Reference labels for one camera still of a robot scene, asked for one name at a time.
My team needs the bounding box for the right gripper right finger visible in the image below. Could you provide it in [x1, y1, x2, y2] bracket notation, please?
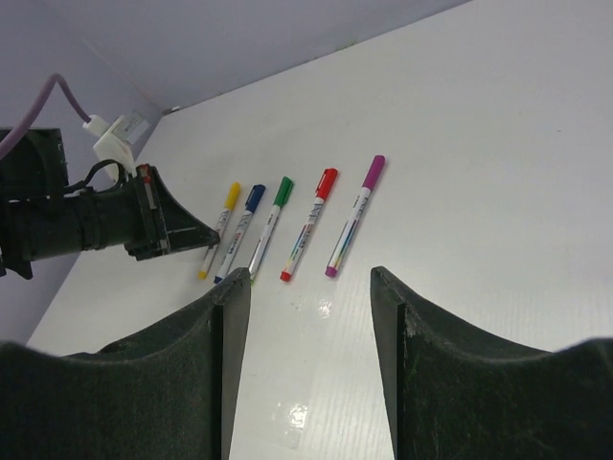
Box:
[370, 266, 612, 459]

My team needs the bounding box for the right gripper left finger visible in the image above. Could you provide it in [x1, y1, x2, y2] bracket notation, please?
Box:
[1, 268, 251, 459]

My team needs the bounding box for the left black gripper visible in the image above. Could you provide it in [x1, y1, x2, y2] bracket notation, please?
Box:
[1, 164, 220, 280]

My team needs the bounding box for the yellow pen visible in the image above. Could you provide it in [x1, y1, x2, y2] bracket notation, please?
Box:
[198, 205, 234, 280]

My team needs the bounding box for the yellow pen cap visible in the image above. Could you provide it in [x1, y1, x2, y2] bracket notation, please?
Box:
[224, 182, 241, 211]

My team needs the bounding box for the blue pen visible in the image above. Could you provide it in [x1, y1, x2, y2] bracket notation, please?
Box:
[214, 208, 255, 284]

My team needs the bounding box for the green pen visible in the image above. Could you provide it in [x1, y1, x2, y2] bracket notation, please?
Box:
[248, 204, 283, 282]

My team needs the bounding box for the green pen cap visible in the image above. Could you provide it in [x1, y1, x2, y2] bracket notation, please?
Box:
[273, 176, 294, 208]

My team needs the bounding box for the red pen cap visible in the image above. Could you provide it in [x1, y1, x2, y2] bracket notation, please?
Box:
[315, 168, 338, 201]

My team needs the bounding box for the magenta pen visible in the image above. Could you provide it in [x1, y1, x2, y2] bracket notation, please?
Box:
[325, 154, 387, 279]

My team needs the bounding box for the magenta pen cap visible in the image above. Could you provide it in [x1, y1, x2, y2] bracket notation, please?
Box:
[362, 155, 386, 191]

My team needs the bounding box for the blue pen cap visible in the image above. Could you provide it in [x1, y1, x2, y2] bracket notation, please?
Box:
[245, 184, 266, 213]

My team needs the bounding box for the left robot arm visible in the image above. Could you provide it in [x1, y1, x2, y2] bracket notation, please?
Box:
[1, 128, 220, 280]

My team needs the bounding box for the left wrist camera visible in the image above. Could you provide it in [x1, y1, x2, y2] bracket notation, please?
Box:
[82, 110, 149, 177]

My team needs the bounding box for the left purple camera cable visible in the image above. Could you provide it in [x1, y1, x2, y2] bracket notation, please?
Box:
[0, 73, 92, 162]

